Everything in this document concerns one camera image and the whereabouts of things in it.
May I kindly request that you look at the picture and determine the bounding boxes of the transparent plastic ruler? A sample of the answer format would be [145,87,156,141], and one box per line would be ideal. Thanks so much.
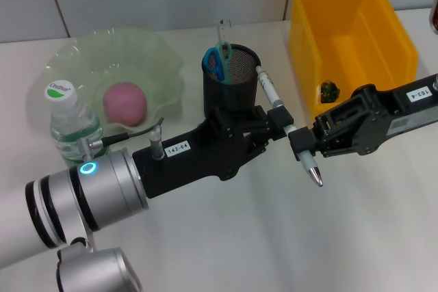
[216,17,233,47]

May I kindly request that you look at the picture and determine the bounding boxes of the black mesh pen cup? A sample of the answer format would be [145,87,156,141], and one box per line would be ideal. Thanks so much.
[201,44,262,118]

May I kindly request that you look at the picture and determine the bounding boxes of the pale green wavy fruit plate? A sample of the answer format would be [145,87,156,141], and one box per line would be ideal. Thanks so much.
[27,26,186,137]

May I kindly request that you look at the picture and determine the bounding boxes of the green plastic wrapper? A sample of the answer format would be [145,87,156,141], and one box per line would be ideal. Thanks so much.
[319,80,342,105]

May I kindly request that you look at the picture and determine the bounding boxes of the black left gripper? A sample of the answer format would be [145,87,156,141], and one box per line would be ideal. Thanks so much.
[131,105,296,200]

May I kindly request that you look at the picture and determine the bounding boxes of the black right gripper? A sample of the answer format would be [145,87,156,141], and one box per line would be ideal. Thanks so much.
[288,72,438,162]

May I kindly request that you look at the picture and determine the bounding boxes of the pink peach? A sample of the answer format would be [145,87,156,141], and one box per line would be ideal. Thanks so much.
[103,81,149,127]

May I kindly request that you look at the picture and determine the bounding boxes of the left gripper cable with plug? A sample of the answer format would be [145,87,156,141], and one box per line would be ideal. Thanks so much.
[77,117,165,163]

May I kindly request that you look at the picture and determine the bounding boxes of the yellow plastic storage bin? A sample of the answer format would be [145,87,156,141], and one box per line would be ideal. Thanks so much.
[289,0,420,124]

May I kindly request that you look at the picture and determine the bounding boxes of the clear water bottle green label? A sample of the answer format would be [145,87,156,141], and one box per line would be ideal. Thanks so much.
[44,79,110,168]

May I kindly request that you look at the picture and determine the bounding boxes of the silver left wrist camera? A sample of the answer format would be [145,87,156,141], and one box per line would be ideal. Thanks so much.
[56,246,144,292]

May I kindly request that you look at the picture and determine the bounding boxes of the grey pen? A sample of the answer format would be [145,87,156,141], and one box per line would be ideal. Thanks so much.
[255,65,324,187]

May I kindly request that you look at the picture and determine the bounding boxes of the blue safety scissors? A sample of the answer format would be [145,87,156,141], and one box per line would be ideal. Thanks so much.
[203,41,233,85]

